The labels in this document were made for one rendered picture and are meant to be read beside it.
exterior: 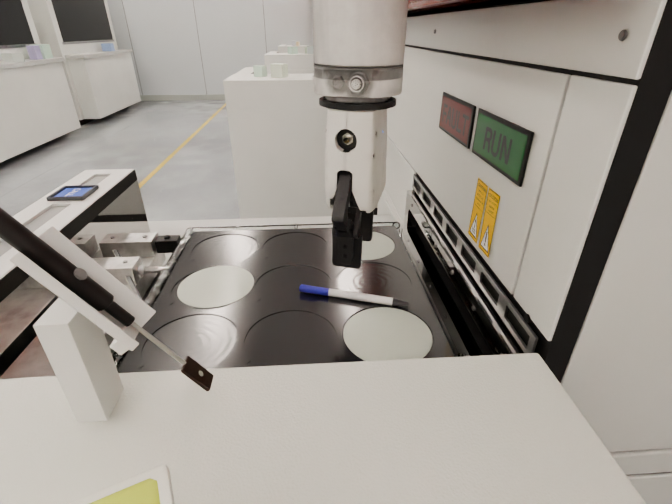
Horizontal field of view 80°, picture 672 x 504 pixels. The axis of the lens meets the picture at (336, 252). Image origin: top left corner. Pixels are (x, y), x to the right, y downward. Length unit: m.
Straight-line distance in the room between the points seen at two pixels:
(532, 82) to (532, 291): 0.18
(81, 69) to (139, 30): 2.27
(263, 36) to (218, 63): 0.97
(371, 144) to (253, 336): 0.24
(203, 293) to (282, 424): 0.29
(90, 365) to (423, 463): 0.22
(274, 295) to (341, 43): 0.31
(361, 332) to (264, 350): 0.11
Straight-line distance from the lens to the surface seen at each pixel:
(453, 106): 0.56
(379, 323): 0.48
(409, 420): 0.30
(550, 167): 0.36
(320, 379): 0.32
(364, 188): 0.39
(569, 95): 0.35
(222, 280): 0.57
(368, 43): 0.37
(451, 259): 0.53
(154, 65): 8.83
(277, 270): 0.58
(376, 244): 0.64
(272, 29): 8.37
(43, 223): 0.71
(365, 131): 0.38
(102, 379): 0.32
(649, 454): 0.57
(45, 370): 0.54
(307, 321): 0.48
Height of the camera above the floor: 1.20
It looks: 29 degrees down
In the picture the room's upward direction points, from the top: straight up
